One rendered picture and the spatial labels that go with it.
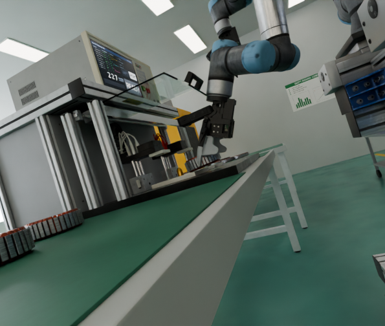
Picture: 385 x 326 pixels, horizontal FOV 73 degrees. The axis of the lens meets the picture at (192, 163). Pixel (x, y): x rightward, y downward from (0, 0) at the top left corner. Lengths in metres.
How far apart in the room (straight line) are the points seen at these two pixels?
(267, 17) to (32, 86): 0.81
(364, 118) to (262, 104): 5.23
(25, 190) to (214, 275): 0.82
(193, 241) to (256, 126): 5.99
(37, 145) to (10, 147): 0.11
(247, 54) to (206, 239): 0.56
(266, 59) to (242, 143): 5.50
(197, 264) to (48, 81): 0.96
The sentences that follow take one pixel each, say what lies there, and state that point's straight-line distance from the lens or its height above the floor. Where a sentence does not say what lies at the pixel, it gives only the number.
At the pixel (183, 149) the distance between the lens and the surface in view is 1.08.
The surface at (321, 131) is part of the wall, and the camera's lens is 6.17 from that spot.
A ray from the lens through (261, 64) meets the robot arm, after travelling 0.69.
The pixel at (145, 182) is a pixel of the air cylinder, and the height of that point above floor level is 0.80.
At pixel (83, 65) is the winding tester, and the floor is 1.22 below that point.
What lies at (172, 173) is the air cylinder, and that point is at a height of 0.80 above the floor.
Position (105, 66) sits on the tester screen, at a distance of 0.98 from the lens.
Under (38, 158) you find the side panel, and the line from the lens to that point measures 0.90.
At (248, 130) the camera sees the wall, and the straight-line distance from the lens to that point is 6.16.
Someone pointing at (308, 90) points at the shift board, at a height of 1.63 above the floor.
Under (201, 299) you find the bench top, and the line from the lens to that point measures 0.17.
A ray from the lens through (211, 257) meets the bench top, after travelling 0.20.
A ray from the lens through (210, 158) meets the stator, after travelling 0.75.
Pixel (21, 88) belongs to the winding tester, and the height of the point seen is 1.26.
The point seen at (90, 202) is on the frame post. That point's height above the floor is 0.79.
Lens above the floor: 0.79
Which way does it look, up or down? 1 degrees up
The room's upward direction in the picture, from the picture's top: 18 degrees counter-clockwise
